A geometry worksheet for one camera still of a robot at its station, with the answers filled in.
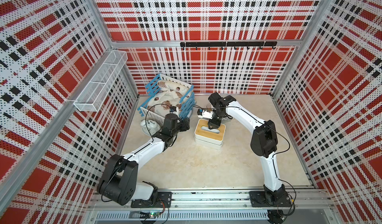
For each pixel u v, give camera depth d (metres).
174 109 0.77
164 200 0.73
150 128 0.90
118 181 0.42
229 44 0.89
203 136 0.86
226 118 0.79
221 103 0.69
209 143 0.88
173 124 0.68
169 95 1.08
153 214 0.69
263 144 0.55
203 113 0.82
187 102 1.01
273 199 0.64
